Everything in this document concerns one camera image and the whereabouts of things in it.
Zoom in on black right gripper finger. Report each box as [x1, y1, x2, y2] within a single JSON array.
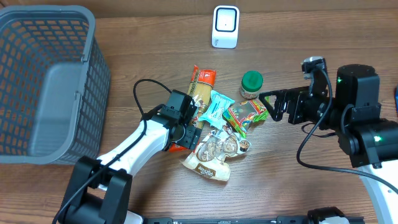
[[259, 93, 287, 121], [259, 89, 288, 97]]

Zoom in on white brown cookie bag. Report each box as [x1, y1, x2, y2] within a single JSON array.
[[182, 125, 251, 182]]

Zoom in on green capped bottle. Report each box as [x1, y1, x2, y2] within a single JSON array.
[[239, 70, 264, 100]]

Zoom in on green candy bag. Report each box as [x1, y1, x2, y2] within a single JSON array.
[[223, 99, 269, 138]]

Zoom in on teal wipes packet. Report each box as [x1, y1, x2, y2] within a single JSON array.
[[198, 90, 235, 129]]

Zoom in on orange pasta packet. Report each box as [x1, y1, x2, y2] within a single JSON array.
[[169, 65, 216, 152]]

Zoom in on blue packet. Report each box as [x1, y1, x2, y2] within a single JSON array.
[[394, 86, 398, 113]]

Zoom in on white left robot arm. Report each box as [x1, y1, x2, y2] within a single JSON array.
[[53, 90, 201, 223]]

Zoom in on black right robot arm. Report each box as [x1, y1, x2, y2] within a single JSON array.
[[259, 58, 397, 223]]

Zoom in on white barcode scanner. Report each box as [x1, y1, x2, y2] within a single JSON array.
[[211, 5, 240, 49]]

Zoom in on grey plastic basket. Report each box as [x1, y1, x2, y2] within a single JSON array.
[[1, 5, 110, 164]]

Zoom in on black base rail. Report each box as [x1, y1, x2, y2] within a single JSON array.
[[142, 216, 366, 224]]

